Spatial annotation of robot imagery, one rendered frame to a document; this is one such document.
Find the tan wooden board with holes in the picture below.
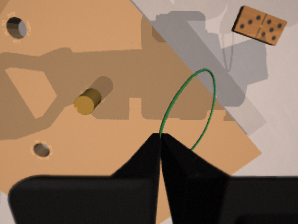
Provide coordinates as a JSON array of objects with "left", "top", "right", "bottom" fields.
[{"left": 0, "top": 0, "right": 262, "bottom": 195}]

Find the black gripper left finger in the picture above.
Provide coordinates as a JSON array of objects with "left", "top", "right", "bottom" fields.
[{"left": 8, "top": 133, "right": 161, "bottom": 224}]

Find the orange-brown domino tile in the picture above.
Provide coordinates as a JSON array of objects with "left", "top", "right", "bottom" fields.
[{"left": 231, "top": 5, "right": 287, "bottom": 46}]

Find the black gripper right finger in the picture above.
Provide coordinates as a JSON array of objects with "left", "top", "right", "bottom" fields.
[{"left": 161, "top": 133, "right": 298, "bottom": 224}]

